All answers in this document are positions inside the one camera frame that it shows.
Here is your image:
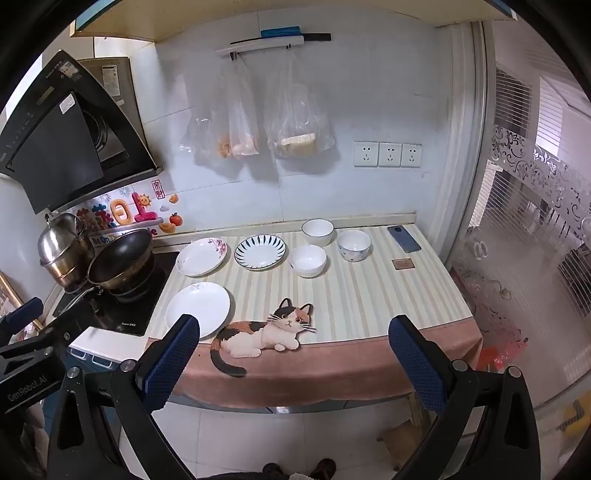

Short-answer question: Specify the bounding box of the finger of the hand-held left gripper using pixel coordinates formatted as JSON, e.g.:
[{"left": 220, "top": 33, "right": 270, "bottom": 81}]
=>
[
  {"left": 0, "top": 298, "right": 45, "bottom": 337},
  {"left": 0, "top": 310, "right": 89, "bottom": 365}
]

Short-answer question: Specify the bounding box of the stainless steel pot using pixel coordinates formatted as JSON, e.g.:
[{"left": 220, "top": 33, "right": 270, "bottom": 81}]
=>
[{"left": 38, "top": 213, "right": 95, "bottom": 287}]

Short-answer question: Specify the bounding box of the white bowl with dark rim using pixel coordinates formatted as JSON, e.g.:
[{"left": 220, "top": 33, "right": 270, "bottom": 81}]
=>
[{"left": 301, "top": 219, "right": 335, "bottom": 247}]

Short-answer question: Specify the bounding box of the group of colourful wall stickers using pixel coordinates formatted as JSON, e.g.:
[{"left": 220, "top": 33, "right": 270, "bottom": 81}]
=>
[{"left": 76, "top": 180, "right": 183, "bottom": 241}]

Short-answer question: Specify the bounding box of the blue smartphone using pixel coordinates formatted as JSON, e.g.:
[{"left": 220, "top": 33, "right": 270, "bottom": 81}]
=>
[{"left": 387, "top": 224, "right": 422, "bottom": 253}]

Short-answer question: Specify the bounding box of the striped cat print table cloth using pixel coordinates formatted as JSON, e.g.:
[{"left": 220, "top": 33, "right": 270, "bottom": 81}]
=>
[{"left": 148, "top": 224, "right": 483, "bottom": 409}]

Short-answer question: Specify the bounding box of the cardboard box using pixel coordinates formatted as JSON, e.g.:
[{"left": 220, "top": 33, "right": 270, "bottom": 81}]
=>
[{"left": 381, "top": 418, "right": 430, "bottom": 467}]

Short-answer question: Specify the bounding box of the plain white plate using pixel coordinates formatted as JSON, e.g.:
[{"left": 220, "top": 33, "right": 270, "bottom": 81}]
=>
[{"left": 165, "top": 282, "right": 231, "bottom": 340}]

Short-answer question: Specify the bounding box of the person's right shoe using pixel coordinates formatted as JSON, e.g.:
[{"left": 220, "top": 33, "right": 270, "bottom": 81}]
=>
[{"left": 310, "top": 458, "right": 337, "bottom": 480}]

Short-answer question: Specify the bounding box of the white plate with blue leaves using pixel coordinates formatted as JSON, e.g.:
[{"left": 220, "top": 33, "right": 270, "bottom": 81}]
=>
[{"left": 234, "top": 234, "right": 287, "bottom": 270}]

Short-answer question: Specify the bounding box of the patterned glass sliding door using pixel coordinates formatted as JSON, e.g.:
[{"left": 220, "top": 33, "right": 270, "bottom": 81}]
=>
[{"left": 450, "top": 65, "right": 591, "bottom": 416}]

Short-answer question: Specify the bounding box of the wooden frame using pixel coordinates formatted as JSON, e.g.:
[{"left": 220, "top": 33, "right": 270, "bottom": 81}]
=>
[{"left": 0, "top": 272, "right": 26, "bottom": 315}]

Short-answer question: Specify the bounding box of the black range hood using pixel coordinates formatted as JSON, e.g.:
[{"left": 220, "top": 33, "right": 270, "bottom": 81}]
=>
[{"left": 0, "top": 50, "right": 163, "bottom": 214}]

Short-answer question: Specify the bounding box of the black wok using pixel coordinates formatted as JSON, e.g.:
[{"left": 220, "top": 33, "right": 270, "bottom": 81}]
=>
[{"left": 58, "top": 229, "right": 155, "bottom": 319}]

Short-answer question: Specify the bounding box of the white bowl with dotted print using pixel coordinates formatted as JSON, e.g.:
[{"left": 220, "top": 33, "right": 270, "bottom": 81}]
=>
[{"left": 336, "top": 229, "right": 372, "bottom": 263}]

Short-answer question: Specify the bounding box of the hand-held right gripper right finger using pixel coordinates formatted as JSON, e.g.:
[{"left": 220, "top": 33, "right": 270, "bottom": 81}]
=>
[{"left": 388, "top": 315, "right": 541, "bottom": 480}]

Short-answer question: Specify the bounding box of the clear plastic bag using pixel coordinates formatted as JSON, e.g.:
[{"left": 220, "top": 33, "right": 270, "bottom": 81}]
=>
[
  {"left": 263, "top": 48, "right": 336, "bottom": 158},
  {"left": 226, "top": 55, "right": 260, "bottom": 160},
  {"left": 180, "top": 60, "right": 232, "bottom": 160}
]

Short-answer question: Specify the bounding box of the white wall rack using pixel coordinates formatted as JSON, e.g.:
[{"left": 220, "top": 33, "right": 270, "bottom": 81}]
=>
[{"left": 216, "top": 36, "right": 305, "bottom": 58}]

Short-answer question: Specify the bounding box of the white door frame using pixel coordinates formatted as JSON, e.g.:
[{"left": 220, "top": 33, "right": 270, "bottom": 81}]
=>
[{"left": 434, "top": 21, "right": 497, "bottom": 268}]

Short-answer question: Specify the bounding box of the black induction cooktop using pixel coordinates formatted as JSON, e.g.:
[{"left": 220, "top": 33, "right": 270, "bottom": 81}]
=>
[{"left": 53, "top": 251, "right": 181, "bottom": 337}]

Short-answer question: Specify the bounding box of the white plate with floral print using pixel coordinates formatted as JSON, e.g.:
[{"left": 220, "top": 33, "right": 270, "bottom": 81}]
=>
[{"left": 176, "top": 237, "right": 229, "bottom": 278}]

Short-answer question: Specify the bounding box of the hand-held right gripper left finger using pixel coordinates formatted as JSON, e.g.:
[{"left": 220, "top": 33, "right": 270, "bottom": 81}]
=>
[{"left": 46, "top": 314, "right": 201, "bottom": 480}]

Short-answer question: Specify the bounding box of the plain white bowl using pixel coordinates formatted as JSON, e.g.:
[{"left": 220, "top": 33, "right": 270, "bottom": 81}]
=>
[{"left": 289, "top": 244, "right": 328, "bottom": 278}]

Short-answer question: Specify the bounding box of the blue-handled knife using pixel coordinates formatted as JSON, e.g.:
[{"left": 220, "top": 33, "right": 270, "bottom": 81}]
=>
[{"left": 230, "top": 26, "right": 332, "bottom": 46}]

